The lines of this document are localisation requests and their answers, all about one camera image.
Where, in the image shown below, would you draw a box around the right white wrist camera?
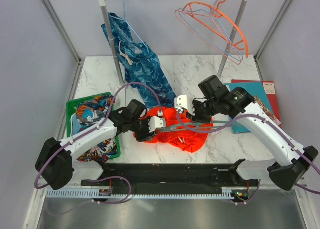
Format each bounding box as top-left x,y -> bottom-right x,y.
174,95 -> 195,116

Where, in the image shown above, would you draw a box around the orange plastic hanger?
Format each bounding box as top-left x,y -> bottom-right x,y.
174,0 -> 249,65

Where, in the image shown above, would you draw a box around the light blue wire hanger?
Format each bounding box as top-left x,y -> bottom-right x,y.
121,0 -> 150,48

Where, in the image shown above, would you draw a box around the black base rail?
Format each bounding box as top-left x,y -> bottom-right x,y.
81,163 -> 258,195

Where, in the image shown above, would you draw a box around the blue patterned shorts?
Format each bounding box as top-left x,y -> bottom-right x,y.
108,13 -> 176,109

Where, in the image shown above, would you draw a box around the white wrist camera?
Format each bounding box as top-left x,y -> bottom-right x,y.
148,111 -> 167,133
174,95 -> 195,116

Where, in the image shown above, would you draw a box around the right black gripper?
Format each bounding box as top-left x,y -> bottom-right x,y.
186,97 -> 220,125

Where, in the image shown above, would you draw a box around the white cable duct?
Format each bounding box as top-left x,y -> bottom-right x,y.
45,188 -> 245,200

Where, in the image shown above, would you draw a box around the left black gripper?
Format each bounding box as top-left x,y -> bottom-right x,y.
130,116 -> 157,143

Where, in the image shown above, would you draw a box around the colourful comic print shorts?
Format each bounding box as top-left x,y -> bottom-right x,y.
70,94 -> 119,164

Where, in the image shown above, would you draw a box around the green plastic basket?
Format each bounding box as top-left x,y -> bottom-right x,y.
66,91 -> 122,160

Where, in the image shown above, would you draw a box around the pink wire hanger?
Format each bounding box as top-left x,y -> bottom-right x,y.
174,0 -> 242,65

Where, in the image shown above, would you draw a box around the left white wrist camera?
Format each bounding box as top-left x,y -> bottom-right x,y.
148,111 -> 167,133

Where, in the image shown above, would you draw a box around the orange shorts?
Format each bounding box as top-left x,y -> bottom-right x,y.
144,106 -> 209,153

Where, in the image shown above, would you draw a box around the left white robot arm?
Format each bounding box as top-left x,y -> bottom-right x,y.
35,99 -> 166,190

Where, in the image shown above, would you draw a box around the teal plastic hanger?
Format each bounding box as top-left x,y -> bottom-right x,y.
157,120 -> 228,133

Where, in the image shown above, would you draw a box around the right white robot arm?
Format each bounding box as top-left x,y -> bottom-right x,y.
176,75 -> 319,191

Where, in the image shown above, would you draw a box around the red book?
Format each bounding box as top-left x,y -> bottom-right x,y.
229,79 -> 281,122

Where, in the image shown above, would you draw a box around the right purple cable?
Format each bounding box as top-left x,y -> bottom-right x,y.
175,109 -> 320,206

